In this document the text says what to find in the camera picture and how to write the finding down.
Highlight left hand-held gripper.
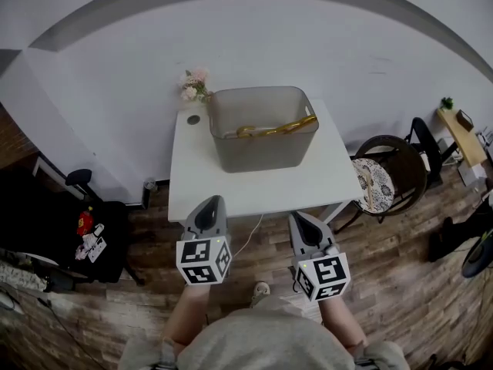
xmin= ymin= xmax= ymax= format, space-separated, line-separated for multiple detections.
xmin=176 ymin=195 xmax=233 ymax=287

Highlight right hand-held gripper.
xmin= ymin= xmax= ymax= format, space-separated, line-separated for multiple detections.
xmin=288 ymin=211 xmax=351 ymax=302

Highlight grey plastic bin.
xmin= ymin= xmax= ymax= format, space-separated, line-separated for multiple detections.
xmin=207 ymin=86 xmax=322 ymax=174

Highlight person's left forearm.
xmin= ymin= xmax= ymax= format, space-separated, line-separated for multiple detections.
xmin=161 ymin=283 xmax=211 ymax=348

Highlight person's right forearm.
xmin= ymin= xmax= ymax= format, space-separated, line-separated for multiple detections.
xmin=321 ymin=297 xmax=367 ymax=348

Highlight white drawer cabinet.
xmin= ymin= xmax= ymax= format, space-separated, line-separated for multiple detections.
xmin=457 ymin=160 xmax=488 ymax=187

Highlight white square table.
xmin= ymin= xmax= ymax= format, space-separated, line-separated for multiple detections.
xmin=167 ymin=98 xmax=365 ymax=233

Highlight small dark floor bin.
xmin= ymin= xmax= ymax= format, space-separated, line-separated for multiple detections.
xmin=142 ymin=177 xmax=157 ymax=210

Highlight person's beige shoe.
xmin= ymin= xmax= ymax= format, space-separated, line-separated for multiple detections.
xmin=250 ymin=281 xmax=271 ymax=308

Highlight patterned seat cushion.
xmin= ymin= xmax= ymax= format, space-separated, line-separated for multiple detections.
xmin=350 ymin=158 xmax=396 ymax=212

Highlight black office chair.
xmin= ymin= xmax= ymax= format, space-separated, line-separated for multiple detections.
xmin=0 ymin=167 xmax=146 ymax=292

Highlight person's grey clothing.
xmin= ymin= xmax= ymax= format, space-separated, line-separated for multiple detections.
xmin=121 ymin=294 xmax=411 ymax=370

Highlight white remote and papers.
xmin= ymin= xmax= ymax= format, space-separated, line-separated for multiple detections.
xmin=75 ymin=224 xmax=108 ymax=264

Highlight red snack packet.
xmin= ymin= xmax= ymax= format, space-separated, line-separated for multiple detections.
xmin=78 ymin=210 xmax=96 ymax=235

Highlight round dark wicker chair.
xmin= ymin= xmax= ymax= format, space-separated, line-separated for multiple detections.
xmin=334 ymin=135 xmax=429 ymax=234

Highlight pink flowers in vase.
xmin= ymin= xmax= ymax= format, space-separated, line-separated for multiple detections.
xmin=179 ymin=66 xmax=213 ymax=106

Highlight black folding chair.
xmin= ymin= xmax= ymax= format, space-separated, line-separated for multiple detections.
xmin=404 ymin=116 xmax=444 ymax=188

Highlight dark desk with white legs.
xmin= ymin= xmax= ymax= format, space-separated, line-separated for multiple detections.
xmin=31 ymin=155 xmax=88 ymax=200

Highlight light wooden side table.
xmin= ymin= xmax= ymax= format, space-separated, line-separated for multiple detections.
xmin=436 ymin=108 xmax=488 ymax=169

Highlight white floor cable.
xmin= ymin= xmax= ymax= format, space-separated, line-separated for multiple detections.
xmin=233 ymin=213 xmax=265 ymax=257

